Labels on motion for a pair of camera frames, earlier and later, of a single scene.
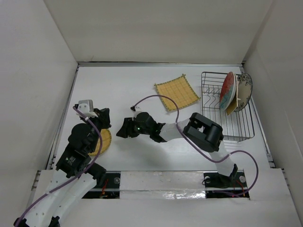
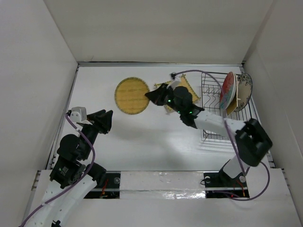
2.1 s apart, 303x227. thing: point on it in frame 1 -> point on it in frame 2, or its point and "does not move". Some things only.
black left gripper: (103, 117) does not move
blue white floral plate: (244, 91) does not move
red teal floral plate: (228, 91) does not move
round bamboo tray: (106, 137) -> (130, 95)
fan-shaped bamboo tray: (232, 106) does not move
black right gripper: (128, 128) -> (156, 96)
